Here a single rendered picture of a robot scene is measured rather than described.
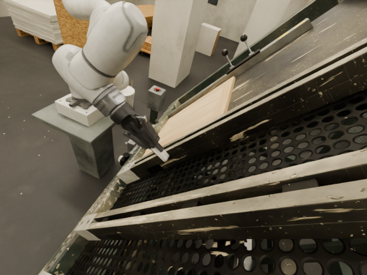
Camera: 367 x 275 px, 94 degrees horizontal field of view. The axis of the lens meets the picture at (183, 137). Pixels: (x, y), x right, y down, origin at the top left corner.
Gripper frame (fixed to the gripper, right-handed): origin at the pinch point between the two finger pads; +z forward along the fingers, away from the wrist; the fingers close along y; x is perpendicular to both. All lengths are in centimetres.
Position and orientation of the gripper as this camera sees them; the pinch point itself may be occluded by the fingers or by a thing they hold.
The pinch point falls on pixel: (160, 151)
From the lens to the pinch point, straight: 62.2
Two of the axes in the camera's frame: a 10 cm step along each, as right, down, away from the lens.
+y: 7.0, -3.7, -6.1
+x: 3.2, -6.0, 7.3
